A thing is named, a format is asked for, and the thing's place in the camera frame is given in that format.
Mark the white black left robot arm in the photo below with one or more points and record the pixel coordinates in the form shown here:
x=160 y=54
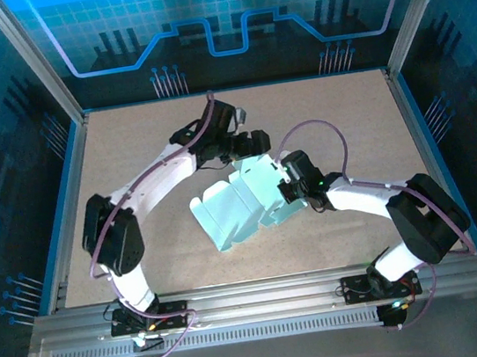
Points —
x=119 y=244

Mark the pale green paper box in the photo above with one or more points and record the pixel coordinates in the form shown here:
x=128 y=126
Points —
x=226 y=216

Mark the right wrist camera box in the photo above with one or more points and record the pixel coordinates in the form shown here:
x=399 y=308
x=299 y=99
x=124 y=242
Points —
x=285 y=172

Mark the aluminium frame post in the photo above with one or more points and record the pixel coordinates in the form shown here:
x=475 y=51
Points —
x=35 y=60
x=418 y=2

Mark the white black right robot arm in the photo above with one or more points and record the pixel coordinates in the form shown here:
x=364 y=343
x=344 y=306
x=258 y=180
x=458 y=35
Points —
x=426 y=218

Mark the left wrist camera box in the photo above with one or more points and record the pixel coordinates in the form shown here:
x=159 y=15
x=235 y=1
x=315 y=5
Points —
x=242 y=115

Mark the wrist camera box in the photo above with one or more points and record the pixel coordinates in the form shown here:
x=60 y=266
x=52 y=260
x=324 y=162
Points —
x=242 y=115
x=285 y=172

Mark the blue printed backdrop panel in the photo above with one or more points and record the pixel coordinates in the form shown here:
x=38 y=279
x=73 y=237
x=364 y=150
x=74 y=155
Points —
x=224 y=12

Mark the aluminium cross rail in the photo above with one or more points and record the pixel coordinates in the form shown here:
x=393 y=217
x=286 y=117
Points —
x=264 y=297

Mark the aluminium side rail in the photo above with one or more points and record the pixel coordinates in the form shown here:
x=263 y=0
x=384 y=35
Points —
x=68 y=202
x=426 y=152

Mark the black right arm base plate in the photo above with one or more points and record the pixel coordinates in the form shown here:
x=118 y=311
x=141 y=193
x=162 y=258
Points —
x=356 y=288

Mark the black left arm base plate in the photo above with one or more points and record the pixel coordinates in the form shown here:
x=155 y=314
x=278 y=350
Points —
x=173 y=313

